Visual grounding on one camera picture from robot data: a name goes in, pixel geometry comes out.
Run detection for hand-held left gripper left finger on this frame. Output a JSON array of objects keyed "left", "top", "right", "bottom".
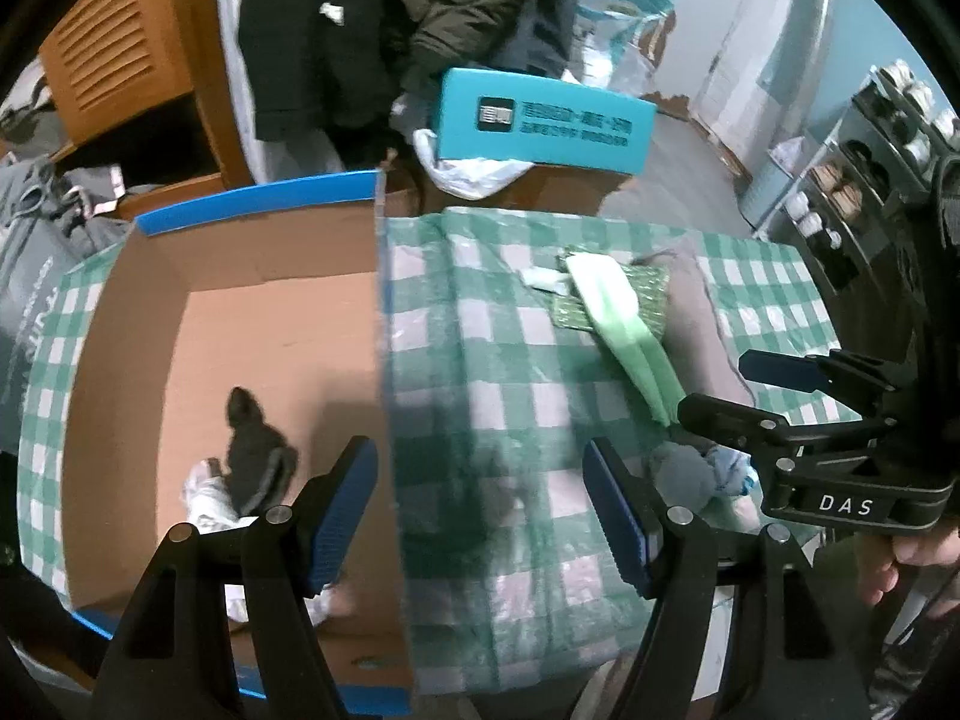
[{"left": 90, "top": 435, "right": 380, "bottom": 720}]

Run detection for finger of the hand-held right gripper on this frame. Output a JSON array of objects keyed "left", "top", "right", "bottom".
[
  {"left": 739, "top": 350, "right": 905, "bottom": 400},
  {"left": 677, "top": 394, "right": 897, "bottom": 470}
]

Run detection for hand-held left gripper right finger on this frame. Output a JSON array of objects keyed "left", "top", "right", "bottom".
[{"left": 583, "top": 436, "right": 875, "bottom": 720}]

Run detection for light blue sock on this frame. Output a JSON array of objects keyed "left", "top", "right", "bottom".
[{"left": 705, "top": 446, "right": 757, "bottom": 500}]

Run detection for dark grey sock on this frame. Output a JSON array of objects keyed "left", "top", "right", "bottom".
[{"left": 225, "top": 387, "right": 301, "bottom": 518}]

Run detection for light green cloth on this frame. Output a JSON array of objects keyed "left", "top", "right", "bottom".
[{"left": 564, "top": 255, "right": 687, "bottom": 427}]

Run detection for white sock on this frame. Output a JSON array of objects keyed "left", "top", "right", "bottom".
[{"left": 182, "top": 457, "right": 338, "bottom": 627}]

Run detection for green scouring pad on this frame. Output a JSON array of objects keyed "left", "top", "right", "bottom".
[{"left": 551, "top": 244, "right": 672, "bottom": 342}]

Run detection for blue-edged cardboard box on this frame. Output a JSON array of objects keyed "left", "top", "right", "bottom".
[{"left": 60, "top": 171, "right": 417, "bottom": 698}]

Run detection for white fluffy cloth piece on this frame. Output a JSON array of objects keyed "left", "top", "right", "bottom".
[{"left": 521, "top": 266, "right": 575, "bottom": 295}]

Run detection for person's right hand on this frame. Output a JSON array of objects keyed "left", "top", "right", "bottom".
[{"left": 855, "top": 525, "right": 960, "bottom": 620}]

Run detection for beige cloth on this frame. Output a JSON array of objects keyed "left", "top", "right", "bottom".
[{"left": 666, "top": 251, "right": 755, "bottom": 407}]

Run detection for green checked tablecloth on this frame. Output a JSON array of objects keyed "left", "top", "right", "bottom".
[{"left": 15, "top": 208, "right": 852, "bottom": 698}]

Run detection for light blue trash bin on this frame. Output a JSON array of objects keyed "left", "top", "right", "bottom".
[{"left": 739, "top": 139, "right": 815, "bottom": 231}]

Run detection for shoe rack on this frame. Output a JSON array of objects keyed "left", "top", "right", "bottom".
[{"left": 754, "top": 64, "right": 960, "bottom": 293}]

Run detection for large brown cardboard box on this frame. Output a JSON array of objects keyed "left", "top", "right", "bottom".
[{"left": 386, "top": 157, "right": 635, "bottom": 220}]

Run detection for teal printed box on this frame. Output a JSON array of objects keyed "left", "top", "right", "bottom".
[{"left": 427, "top": 67, "right": 659, "bottom": 175}]

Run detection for white plastic bag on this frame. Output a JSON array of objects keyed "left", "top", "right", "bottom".
[{"left": 390, "top": 94, "right": 530, "bottom": 200}]

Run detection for teal plastic bag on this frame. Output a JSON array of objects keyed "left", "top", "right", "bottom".
[{"left": 577, "top": 0, "right": 676, "bottom": 85}]

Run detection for white plastic cover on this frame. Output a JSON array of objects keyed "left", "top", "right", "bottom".
[{"left": 214, "top": 0, "right": 262, "bottom": 182}]

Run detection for dark jacket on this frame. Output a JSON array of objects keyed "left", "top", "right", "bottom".
[{"left": 238, "top": 0, "right": 578, "bottom": 143}]

